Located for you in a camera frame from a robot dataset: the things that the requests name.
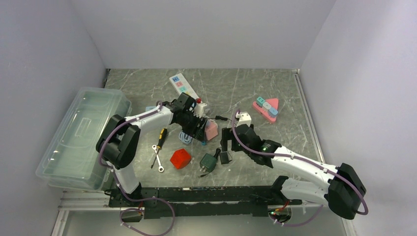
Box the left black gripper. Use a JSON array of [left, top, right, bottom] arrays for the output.
[[177, 112, 207, 143]]

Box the pink socket adapter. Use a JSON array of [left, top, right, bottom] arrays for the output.
[[205, 119, 218, 141]]

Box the light blue cable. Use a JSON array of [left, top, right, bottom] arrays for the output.
[[178, 131, 193, 145]]

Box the dark green cube socket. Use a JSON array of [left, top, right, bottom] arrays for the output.
[[199, 153, 217, 173]]

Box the red cube socket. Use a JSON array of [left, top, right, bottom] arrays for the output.
[[170, 148, 192, 170]]

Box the light blue power strip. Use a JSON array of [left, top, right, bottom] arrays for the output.
[[145, 106, 156, 112]]

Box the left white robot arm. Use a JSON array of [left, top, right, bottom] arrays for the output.
[[96, 93, 208, 207]]

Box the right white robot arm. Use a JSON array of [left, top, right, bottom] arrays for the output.
[[221, 124, 369, 220]]

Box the black yellow screwdriver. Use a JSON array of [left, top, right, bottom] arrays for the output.
[[156, 128, 168, 151]]

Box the pink triangular power strip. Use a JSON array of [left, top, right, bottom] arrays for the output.
[[252, 96, 279, 123]]

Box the silver ratchet wrench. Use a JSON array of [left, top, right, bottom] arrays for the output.
[[151, 145, 164, 173]]

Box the white multicolour power strip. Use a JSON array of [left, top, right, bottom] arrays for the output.
[[169, 73, 199, 99]]

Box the clear plastic storage bin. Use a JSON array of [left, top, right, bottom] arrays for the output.
[[35, 87, 131, 191]]

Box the black aluminium base frame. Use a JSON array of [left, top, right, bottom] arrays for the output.
[[107, 178, 334, 219]]

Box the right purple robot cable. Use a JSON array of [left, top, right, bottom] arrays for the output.
[[231, 109, 369, 228]]

